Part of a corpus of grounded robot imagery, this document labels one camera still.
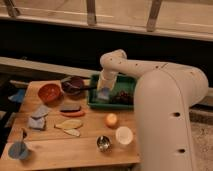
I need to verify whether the orange plastic bowl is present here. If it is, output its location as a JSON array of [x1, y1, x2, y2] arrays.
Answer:
[[38, 83, 61, 103]]

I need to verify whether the dark grape bunch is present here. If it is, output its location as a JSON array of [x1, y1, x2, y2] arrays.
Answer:
[[110, 91, 133, 105]]

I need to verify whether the yellow banana toy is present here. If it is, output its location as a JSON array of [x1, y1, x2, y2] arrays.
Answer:
[[55, 119, 83, 130]]

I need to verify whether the blue cup with utensil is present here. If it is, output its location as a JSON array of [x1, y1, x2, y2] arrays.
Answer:
[[8, 129, 29, 160]]

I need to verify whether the grey blue cloth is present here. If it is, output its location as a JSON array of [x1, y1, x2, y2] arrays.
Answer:
[[28, 105, 50, 130]]

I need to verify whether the small metal cup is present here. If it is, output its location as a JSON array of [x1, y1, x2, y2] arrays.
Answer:
[[96, 136, 111, 152]]

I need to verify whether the green plastic tray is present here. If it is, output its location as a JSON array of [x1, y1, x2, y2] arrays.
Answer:
[[87, 74, 136, 110]]

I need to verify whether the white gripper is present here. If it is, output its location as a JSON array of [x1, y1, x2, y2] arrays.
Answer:
[[97, 70, 116, 93]]

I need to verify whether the white plastic cup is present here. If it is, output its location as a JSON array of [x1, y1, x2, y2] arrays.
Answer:
[[115, 126, 133, 145]]

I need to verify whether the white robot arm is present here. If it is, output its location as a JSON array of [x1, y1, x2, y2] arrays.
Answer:
[[98, 49, 208, 171]]

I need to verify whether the blue cloth at table edge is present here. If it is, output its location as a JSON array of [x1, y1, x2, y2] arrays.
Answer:
[[8, 89, 26, 103]]

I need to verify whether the blue sponge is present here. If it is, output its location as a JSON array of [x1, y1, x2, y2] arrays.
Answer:
[[97, 87, 110, 101]]

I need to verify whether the black spoon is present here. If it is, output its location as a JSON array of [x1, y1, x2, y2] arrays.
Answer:
[[63, 86, 97, 93]]

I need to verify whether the small cream shell piece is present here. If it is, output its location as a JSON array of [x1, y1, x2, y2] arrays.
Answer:
[[63, 129, 81, 137]]

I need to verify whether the orange fruit toy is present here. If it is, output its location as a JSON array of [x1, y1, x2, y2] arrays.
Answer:
[[105, 113, 118, 128]]

